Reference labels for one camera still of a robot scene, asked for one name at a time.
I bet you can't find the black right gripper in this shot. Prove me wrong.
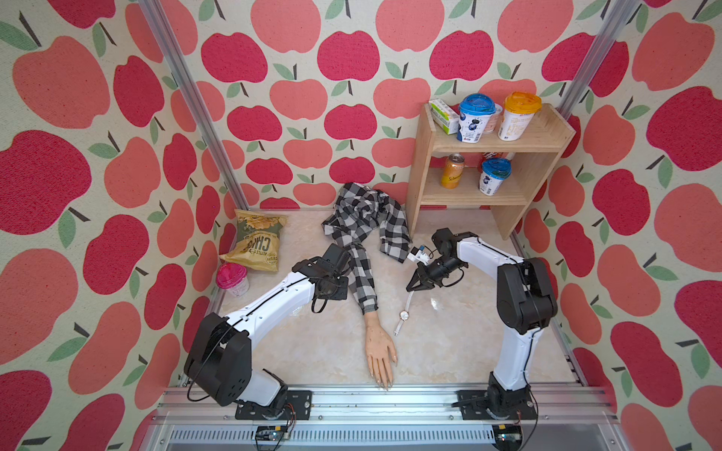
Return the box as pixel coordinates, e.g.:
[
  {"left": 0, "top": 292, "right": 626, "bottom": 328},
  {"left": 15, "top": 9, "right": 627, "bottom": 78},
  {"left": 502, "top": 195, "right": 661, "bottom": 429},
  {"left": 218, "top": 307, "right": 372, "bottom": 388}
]
[{"left": 406, "top": 258, "right": 461, "bottom": 292}]

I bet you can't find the white strap wristwatch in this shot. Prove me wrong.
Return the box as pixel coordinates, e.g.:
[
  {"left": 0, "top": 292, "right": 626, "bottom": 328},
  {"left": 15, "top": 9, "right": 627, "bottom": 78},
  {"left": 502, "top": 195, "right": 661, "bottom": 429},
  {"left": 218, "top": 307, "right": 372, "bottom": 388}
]
[{"left": 393, "top": 291, "right": 414, "bottom": 336}]

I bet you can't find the black white plaid shirt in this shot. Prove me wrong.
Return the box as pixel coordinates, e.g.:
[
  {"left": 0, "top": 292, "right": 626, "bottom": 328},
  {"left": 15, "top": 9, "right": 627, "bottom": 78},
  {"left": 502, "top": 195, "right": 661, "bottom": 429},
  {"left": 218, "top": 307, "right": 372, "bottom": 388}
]
[{"left": 322, "top": 182, "right": 412, "bottom": 315}]

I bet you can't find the beige mannequin hand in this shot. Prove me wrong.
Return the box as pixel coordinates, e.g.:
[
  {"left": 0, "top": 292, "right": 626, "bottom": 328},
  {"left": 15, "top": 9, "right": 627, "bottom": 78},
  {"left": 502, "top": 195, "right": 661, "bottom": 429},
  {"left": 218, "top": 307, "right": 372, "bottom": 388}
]
[{"left": 364, "top": 311, "right": 398, "bottom": 390}]

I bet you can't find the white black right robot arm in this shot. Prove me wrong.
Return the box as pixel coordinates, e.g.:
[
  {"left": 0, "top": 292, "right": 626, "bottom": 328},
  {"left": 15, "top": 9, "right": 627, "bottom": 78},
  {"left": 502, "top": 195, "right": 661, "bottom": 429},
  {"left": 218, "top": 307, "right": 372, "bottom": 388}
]
[{"left": 406, "top": 229, "right": 558, "bottom": 417}]

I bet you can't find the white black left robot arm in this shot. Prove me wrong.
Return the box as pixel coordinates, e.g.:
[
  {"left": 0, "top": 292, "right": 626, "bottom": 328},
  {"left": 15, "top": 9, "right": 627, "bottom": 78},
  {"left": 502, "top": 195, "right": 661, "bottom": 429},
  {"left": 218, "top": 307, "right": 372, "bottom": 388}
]
[{"left": 184, "top": 244, "right": 351, "bottom": 417}]

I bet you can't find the yellow green chips bag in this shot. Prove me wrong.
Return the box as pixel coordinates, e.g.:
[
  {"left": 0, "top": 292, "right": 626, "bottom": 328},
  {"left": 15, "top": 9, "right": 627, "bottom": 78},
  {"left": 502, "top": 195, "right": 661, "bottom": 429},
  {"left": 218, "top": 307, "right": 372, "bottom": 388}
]
[{"left": 220, "top": 210, "right": 288, "bottom": 272}]

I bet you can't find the pink lidded plastic cup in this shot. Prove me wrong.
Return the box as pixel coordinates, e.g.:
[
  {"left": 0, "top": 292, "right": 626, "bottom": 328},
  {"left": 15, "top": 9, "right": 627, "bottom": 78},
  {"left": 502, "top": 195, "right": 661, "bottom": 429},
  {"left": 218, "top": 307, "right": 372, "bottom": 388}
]
[{"left": 216, "top": 262, "right": 250, "bottom": 297}]

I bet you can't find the orange soda can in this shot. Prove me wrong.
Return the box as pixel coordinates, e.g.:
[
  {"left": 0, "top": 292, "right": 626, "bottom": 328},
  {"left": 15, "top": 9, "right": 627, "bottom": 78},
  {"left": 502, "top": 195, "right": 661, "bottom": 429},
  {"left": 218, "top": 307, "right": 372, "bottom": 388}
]
[{"left": 441, "top": 153, "right": 466, "bottom": 189}]

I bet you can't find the blue lidded yogurt cup lower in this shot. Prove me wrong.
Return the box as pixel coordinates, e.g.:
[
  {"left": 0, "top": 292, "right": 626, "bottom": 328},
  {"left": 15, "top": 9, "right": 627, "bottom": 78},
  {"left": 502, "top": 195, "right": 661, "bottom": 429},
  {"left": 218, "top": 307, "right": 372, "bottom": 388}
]
[{"left": 479, "top": 158, "right": 511, "bottom": 197}]

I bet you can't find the blue lidded yogurt cup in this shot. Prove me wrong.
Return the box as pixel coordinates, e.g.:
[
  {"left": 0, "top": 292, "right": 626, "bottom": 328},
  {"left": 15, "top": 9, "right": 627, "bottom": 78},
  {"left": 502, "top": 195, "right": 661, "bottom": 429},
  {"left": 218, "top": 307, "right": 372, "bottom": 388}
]
[
  {"left": 457, "top": 94, "right": 496, "bottom": 144},
  {"left": 479, "top": 158, "right": 511, "bottom": 197}
]

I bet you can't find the green white small carton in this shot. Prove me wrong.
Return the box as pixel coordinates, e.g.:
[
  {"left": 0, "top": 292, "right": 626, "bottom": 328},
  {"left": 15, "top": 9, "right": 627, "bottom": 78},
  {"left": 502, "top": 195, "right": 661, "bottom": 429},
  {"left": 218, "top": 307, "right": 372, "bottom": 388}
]
[{"left": 429, "top": 99, "right": 460, "bottom": 135}]

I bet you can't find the small white cup behind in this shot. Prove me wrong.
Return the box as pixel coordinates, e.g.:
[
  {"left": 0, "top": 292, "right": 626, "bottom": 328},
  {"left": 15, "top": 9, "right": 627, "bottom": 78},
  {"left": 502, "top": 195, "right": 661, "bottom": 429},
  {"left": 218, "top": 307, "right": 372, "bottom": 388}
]
[{"left": 482, "top": 103, "right": 503, "bottom": 135}]

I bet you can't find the blue lidded yogurt cup top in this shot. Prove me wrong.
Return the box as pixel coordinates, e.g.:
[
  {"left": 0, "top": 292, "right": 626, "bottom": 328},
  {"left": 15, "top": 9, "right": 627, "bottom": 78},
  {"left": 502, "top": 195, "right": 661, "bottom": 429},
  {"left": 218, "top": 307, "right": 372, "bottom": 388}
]
[{"left": 457, "top": 94, "right": 496, "bottom": 144}]

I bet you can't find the light wooden shelf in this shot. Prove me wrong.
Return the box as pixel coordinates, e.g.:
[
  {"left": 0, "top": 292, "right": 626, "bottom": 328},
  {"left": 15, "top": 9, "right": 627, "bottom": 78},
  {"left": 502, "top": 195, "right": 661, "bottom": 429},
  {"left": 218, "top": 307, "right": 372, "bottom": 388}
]
[{"left": 404, "top": 102, "right": 577, "bottom": 241}]

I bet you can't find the orange lidded white cup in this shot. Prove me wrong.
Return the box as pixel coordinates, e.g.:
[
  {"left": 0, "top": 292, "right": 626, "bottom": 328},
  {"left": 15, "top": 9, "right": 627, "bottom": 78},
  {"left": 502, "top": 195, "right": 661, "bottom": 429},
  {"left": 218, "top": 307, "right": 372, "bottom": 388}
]
[{"left": 498, "top": 91, "right": 543, "bottom": 142}]

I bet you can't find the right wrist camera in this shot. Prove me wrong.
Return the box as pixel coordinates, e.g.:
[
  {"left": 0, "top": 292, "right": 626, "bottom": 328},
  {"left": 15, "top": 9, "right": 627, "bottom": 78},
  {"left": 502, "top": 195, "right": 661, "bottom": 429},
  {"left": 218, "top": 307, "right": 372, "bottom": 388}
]
[{"left": 407, "top": 229, "right": 456, "bottom": 265}]

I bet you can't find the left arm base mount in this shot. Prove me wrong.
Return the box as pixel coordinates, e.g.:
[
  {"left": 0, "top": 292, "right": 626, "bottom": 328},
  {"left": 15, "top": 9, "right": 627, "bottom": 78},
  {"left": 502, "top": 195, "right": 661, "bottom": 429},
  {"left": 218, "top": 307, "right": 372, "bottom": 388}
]
[{"left": 235, "top": 369, "right": 313, "bottom": 421}]

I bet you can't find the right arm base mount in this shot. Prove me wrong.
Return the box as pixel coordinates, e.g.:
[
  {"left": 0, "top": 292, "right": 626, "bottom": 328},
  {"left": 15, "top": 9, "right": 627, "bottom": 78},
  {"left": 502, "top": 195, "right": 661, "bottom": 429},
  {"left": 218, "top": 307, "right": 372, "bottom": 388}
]
[{"left": 451, "top": 372, "right": 539, "bottom": 422}]

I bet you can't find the aluminium front rail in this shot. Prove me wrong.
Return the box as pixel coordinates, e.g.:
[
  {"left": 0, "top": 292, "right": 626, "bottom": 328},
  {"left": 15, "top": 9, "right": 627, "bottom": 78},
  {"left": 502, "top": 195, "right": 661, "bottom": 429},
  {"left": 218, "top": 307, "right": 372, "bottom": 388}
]
[{"left": 139, "top": 383, "right": 631, "bottom": 450}]

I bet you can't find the left aluminium corner post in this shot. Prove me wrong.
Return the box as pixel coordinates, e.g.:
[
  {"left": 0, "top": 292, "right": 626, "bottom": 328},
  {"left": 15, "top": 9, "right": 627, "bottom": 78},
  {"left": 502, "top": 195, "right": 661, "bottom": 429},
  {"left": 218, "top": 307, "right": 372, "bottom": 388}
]
[{"left": 139, "top": 0, "right": 249, "bottom": 210}]

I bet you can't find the aluminium corner post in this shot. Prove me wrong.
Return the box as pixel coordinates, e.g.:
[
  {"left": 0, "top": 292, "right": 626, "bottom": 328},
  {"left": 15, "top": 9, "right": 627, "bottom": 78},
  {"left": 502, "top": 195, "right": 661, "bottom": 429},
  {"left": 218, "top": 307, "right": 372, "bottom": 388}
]
[
  {"left": 558, "top": 0, "right": 642, "bottom": 120},
  {"left": 139, "top": 0, "right": 249, "bottom": 210}
]

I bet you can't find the right aluminium corner post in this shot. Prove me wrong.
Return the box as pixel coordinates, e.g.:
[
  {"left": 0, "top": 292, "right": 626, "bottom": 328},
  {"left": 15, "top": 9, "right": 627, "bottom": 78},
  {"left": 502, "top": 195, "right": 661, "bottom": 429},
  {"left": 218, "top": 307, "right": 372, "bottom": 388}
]
[{"left": 558, "top": 0, "right": 642, "bottom": 120}]

